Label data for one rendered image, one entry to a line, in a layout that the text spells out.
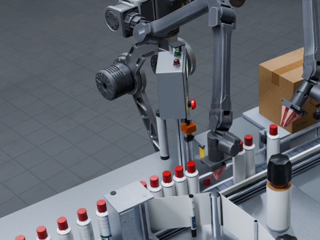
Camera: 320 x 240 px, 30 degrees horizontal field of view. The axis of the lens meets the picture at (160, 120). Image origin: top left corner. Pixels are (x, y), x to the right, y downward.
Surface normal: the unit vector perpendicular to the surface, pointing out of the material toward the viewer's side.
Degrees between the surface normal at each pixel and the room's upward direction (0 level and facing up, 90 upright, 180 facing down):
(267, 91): 90
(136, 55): 90
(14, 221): 0
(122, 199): 0
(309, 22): 61
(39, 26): 0
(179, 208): 90
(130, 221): 90
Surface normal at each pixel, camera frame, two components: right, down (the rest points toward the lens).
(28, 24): -0.09, -0.84
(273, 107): -0.85, 0.34
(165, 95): -0.07, 0.53
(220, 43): -0.66, -0.02
